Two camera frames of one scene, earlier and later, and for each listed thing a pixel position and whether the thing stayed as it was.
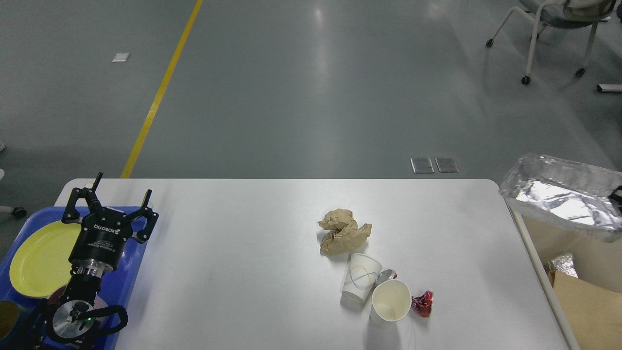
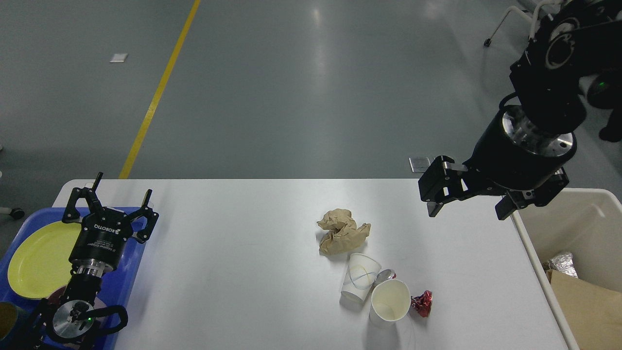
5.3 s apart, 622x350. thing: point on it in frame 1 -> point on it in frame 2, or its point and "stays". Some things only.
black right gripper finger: [616, 197] -> [510, 155]
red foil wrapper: [423, 303] stays
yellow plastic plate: [40, 261] stays
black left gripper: [101, 243] stays
